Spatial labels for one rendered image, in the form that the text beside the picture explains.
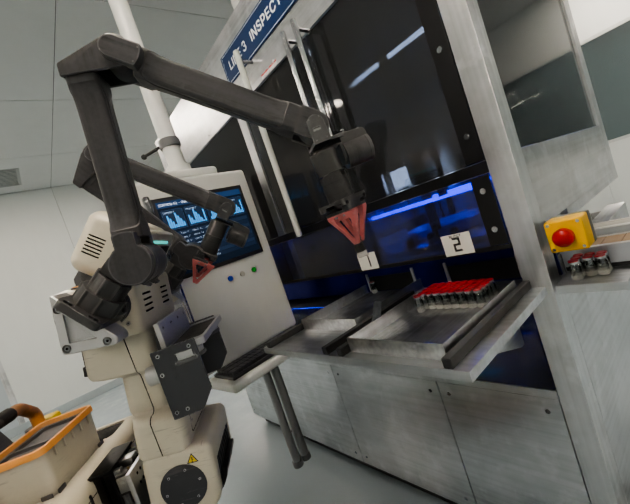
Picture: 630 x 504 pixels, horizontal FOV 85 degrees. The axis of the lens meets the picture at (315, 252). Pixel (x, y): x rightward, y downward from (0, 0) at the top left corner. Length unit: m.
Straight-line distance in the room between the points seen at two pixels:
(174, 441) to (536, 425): 0.93
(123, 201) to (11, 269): 5.22
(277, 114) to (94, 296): 0.48
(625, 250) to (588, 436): 0.46
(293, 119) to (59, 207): 5.51
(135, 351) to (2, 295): 5.01
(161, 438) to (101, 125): 0.68
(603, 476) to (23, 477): 1.35
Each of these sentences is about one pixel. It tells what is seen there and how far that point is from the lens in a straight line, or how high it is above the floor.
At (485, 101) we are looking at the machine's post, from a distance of 0.96.
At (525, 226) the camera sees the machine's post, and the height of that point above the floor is 1.03.
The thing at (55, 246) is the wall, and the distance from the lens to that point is 5.96.
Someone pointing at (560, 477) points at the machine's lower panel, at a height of 0.34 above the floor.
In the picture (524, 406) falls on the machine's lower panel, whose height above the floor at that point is 0.54.
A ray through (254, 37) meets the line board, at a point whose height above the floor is 1.94.
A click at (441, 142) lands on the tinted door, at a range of 1.01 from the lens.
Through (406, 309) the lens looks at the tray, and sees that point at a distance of 1.02.
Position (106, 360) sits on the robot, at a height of 1.06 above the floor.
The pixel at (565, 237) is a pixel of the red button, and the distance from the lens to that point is 0.90.
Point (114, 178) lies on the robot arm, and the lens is 0.75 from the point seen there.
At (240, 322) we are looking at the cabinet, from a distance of 1.46.
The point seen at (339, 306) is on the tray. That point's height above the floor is 0.89.
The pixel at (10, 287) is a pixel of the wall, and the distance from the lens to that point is 5.91.
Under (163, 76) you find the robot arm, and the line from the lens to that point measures 0.78.
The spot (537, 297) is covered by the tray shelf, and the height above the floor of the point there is 0.88.
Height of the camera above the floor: 1.18
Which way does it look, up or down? 3 degrees down
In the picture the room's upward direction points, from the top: 19 degrees counter-clockwise
